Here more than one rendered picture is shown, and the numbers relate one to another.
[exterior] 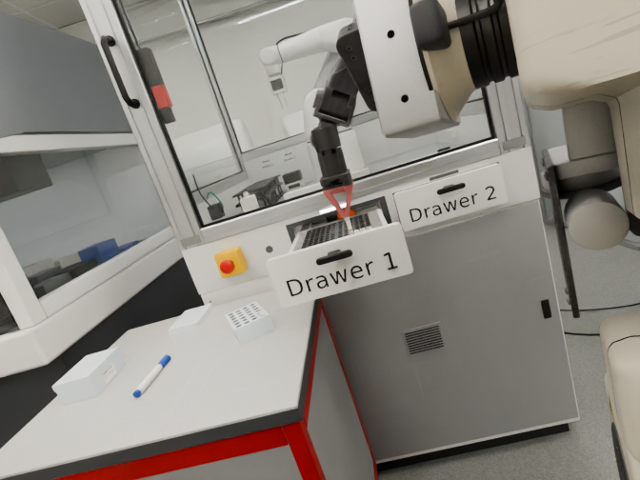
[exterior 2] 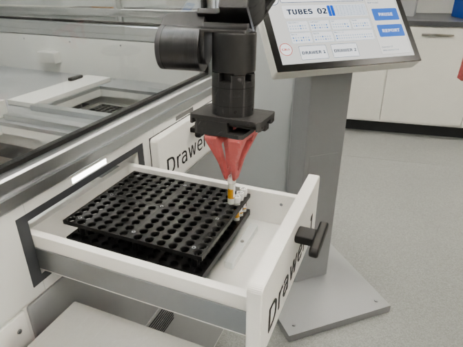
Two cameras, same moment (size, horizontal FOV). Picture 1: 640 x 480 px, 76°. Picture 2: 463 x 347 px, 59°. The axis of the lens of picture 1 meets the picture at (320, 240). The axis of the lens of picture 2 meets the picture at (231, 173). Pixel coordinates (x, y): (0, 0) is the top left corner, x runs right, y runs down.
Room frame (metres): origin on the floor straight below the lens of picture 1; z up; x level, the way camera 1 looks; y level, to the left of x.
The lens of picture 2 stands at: (0.78, 0.44, 1.22)
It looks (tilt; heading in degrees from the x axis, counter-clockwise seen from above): 26 degrees down; 285
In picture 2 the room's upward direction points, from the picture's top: straight up
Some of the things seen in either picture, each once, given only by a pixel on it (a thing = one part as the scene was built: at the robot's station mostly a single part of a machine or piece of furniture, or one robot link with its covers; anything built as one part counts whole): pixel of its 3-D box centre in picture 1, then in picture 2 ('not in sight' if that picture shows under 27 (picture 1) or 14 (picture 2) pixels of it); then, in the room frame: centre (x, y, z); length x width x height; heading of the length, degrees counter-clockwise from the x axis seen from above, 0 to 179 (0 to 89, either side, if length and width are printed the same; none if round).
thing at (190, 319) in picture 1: (191, 318); not in sight; (1.11, 0.41, 0.77); 0.13 x 0.09 x 0.02; 172
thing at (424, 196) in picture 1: (450, 197); (189, 140); (1.10, -0.37, 0.87); 0.29 x 0.02 x 0.11; 83
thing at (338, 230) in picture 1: (340, 242); (163, 224); (1.02, -0.05, 0.87); 0.22 x 0.18 x 0.06; 173
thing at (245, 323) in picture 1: (248, 321); not in sight; (0.92, 0.22, 0.78); 0.12 x 0.08 x 0.04; 20
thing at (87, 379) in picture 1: (91, 374); not in sight; (0.89, 0.60, 0.79); 0.13 x 0.09 x 0.05; 174
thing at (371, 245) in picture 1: (338, 266); (289, 251); (0.82, -0.02, 0.87); 0.29 x 0.02 x 0.11; 83
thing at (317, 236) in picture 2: (334, 255); (309, 237); (0.80, -0.02, 0.91); 0.07 x 0.04 x 0.01; 83
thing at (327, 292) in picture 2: not in sight; (320, 180); (0.81, -0.98, 0.51); 0.50 x 0.45 x 1.02; 125
